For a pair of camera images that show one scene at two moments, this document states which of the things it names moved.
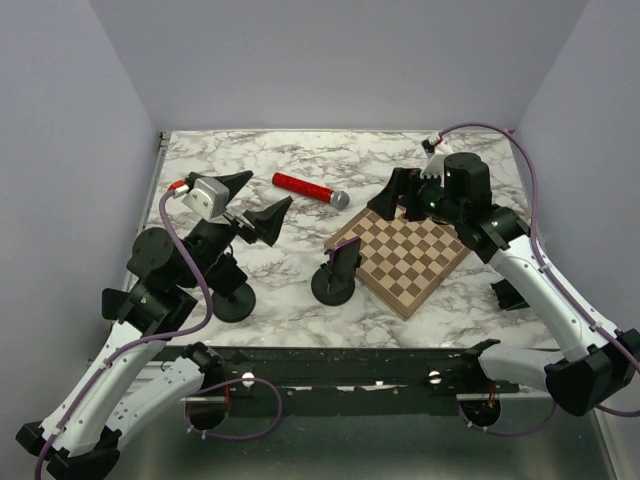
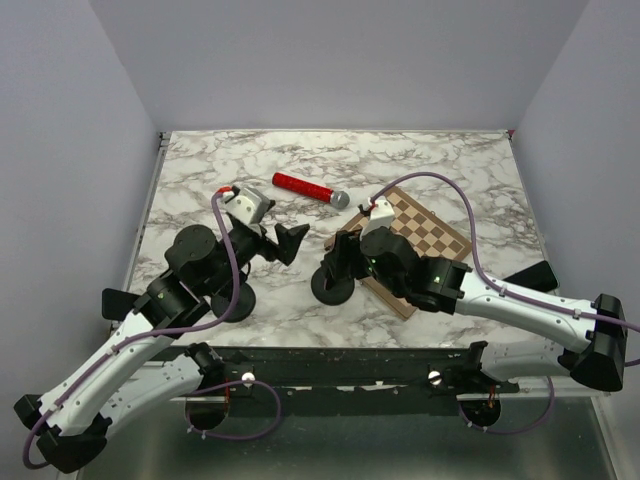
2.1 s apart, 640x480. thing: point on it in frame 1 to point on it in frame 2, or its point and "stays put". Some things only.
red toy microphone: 339,199 stays put
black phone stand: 329,290 stays put
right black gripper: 386,201 to 346,243
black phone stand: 233,298 stays put
